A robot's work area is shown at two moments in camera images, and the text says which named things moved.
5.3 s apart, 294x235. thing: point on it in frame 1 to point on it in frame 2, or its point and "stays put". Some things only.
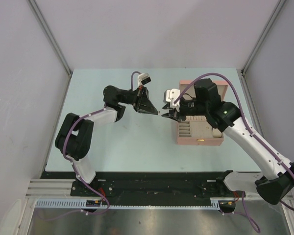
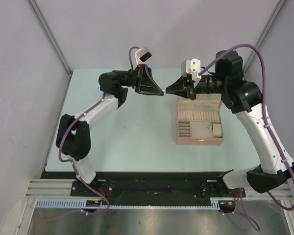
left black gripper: (141, 103) to (143, 82)
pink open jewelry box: (197, 130) stays put
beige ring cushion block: (216, 132) stays put
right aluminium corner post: (277, 11) stays put
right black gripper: (171, 114) to (183, 87)
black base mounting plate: (147, 184) stays put
